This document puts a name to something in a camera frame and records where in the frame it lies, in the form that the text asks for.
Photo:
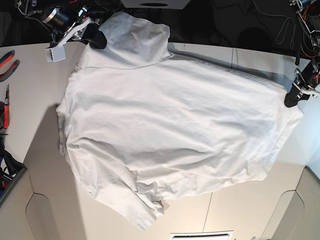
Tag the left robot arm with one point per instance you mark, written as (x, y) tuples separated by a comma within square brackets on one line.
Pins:
[(306, 80)]

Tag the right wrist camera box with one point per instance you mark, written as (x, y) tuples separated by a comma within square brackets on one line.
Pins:
[(55, 54)]

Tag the white t-shirt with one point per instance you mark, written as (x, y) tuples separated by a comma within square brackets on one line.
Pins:
[(139, 125)]

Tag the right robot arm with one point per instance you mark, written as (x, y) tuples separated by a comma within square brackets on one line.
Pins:
[(45, 12)]

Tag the dark bag at edge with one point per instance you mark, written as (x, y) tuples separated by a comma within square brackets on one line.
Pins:
[(10, 169)]

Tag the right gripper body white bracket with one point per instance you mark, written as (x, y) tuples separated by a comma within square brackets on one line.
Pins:
[(68, 24)]

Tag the white vent panel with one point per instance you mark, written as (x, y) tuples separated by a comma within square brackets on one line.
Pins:
[(220, 235)]

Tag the red handled screwdriver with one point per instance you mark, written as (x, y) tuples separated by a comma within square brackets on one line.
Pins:
[(6, 111)]

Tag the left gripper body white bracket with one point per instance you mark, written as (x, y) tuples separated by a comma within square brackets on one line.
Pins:
[(302, 86)]

